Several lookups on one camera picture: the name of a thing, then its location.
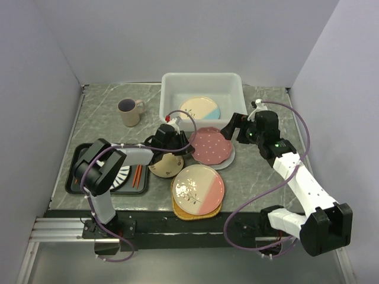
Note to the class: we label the white plastic bin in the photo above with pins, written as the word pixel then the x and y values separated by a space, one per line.
pixel 225 89

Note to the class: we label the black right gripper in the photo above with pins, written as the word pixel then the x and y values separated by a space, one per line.
pixel 235 122

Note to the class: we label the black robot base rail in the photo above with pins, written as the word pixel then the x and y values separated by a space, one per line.
pixel 148 230

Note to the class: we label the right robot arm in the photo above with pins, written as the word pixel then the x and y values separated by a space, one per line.
pixel 325 225

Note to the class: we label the woven bamboo plate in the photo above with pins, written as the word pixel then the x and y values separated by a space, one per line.
pixel 181 214

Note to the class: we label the black serving tray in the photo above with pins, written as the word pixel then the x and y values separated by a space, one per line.
pixel 72 185

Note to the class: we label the beige ceramic mug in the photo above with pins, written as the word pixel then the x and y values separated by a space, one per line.
pixel 130 111

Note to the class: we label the beige and pink plate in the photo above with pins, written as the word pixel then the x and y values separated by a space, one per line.
pixel 198 189

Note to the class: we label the small beige floral plate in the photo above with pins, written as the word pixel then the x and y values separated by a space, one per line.
pixel 168 167

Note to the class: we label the beige and blue plate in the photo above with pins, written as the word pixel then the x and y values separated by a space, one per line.
pixel 201 108

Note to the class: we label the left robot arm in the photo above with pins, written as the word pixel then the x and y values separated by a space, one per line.
pixel 99 166

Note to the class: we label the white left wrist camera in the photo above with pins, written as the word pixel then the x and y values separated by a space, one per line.
pixel 175 123

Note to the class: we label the pink polka dot plate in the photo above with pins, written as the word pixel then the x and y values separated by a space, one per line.
pixel 210 146

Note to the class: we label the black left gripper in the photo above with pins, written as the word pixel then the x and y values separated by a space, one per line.
pixel 182 138

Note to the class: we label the white ceramic bowl plate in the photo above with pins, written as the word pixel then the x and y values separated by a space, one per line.
pixel 227 162

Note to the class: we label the orange chopstick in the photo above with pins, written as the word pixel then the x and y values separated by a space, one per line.
pixel 134 178
pixel 138 176

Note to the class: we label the white blue striped plate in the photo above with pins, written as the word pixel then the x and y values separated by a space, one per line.
pixel 121 178

